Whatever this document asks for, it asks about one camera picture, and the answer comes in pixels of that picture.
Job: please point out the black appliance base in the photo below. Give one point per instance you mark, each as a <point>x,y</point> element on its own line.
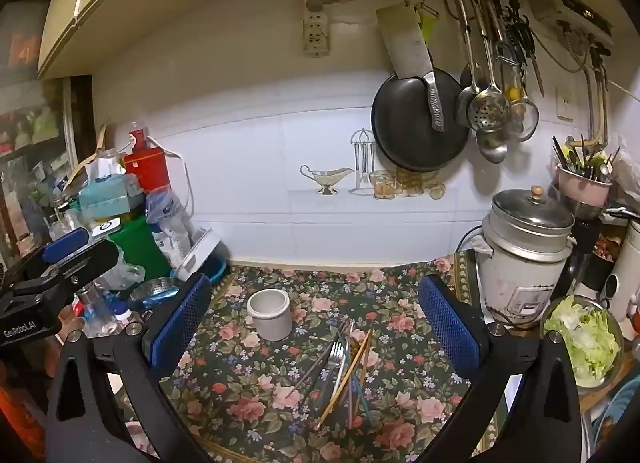
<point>582,243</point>

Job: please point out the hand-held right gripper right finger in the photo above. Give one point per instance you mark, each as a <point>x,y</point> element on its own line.
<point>445,328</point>

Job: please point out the white kitchen appliance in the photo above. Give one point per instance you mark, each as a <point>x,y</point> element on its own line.
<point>627,263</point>

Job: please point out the blue patterned plate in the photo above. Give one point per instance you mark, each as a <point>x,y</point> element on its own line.
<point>620,418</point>

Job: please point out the clear plastic bottle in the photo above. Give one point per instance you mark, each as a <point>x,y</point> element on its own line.
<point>97,313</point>

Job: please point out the steel cleaver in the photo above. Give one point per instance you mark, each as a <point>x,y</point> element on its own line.
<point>407,43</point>

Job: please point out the pink utensil holder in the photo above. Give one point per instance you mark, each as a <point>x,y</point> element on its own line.
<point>582,188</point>

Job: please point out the yellow chopstick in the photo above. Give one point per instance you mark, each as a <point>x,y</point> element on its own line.
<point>359,383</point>
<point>345,383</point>

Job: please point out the dark shelf with goods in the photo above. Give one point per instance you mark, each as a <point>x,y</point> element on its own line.
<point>30,133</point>

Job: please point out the black kitchen scissors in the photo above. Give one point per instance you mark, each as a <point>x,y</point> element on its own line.
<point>517,38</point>

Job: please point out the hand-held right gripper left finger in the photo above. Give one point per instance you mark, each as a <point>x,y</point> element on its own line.
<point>180,325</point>

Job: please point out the beige power strip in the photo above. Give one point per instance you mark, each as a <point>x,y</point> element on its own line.
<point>315,28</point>

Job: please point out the green peeler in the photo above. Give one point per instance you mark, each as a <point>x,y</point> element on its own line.
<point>429,23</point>

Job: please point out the dark grey chopstick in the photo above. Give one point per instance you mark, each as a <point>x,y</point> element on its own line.
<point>325,358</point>

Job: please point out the bowl of chopped food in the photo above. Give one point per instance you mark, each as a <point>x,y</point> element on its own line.
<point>607,247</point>

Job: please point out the purple chopstick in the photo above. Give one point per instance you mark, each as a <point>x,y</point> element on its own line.
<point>312,370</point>

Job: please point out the bundle of dark chopsticks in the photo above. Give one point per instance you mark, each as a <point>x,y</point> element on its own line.
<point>575,163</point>

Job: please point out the silver fork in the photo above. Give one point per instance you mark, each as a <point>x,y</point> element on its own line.
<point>338,354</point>

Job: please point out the floral tablecloth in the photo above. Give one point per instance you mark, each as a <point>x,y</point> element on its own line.
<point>240,393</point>

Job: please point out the blue tissue pack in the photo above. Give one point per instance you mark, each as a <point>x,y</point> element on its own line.
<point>102,195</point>

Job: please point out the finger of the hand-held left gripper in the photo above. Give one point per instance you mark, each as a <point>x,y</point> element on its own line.
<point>85,263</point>
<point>65,246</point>

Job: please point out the printed plastic bag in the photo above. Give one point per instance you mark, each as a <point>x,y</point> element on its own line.
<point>167,228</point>

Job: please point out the white plastic lid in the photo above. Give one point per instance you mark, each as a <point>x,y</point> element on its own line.
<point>200,253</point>

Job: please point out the white ceramic cup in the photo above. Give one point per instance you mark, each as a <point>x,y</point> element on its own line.
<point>272,323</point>

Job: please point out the person's left forearm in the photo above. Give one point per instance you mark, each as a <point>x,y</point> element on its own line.
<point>20,403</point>

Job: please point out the blue plastic bag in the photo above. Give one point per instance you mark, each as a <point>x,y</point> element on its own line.
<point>160,299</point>

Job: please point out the black wok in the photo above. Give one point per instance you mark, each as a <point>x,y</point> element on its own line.
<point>405,128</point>

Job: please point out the white rice cooker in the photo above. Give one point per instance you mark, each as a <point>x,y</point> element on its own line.
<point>515,278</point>

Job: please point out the steel slotted spoon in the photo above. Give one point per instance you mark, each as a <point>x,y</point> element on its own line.
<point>487,110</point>

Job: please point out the green lettuce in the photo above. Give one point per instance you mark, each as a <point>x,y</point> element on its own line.
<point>582,338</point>

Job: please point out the white wall socket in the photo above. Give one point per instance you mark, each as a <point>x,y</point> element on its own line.
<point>565,105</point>

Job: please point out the red box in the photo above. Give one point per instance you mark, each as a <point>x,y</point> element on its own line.
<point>145,168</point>

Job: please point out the green container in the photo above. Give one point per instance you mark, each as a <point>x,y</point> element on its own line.
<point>135,248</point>

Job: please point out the red capped bottle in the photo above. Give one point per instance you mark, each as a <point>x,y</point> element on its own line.
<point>139,139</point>

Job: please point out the blue plastic basin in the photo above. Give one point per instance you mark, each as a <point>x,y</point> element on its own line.
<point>215,270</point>

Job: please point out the steel ladle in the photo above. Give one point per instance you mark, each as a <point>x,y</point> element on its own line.
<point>465,103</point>
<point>492,148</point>

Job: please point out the steel rice cooker lid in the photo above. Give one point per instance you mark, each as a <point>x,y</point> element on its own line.
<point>530,210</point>

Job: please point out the clear plastic bag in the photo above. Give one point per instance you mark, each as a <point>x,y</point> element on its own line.
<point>625,173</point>

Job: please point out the glass bowl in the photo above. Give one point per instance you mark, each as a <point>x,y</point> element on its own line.
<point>592,382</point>

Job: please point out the teal chopstick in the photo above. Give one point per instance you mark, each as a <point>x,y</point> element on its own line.
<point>362,400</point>

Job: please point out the silver metal chopstick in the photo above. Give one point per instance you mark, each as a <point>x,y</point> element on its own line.
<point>348,338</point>

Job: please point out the white water heater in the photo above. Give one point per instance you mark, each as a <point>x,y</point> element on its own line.
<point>570,10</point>

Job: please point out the steel steamer basket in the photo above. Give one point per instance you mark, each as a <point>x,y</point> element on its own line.
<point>155,287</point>

